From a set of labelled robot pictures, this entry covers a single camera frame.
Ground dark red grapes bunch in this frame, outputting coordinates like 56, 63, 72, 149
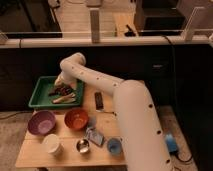
49, 87, 73, 96

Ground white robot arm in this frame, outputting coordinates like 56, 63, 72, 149
58, 53, 174, 171

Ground white paper cup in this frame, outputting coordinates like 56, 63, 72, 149
42, 134, 61, 155

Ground small metal cup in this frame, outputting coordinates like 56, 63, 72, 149
76, 139, 90, 154

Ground blue cup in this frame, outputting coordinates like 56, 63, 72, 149
107, 138, 122, 155

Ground banana in tray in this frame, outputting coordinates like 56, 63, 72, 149
52, 93, 75, 104

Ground green plastic tray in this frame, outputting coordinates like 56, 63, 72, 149
28, 76, 84, 110

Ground orange bowl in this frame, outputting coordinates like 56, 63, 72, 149
64, 108, 89, 131

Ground black rectangular bar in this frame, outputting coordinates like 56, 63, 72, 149
95, 92, 104, 110

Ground purple bowl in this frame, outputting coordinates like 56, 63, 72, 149
28, 110, 56, 135

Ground blue round device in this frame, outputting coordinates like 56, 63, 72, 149
165, 134, 178, 154

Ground black object behind rail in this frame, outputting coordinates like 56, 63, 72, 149
124, 25, 135, 37

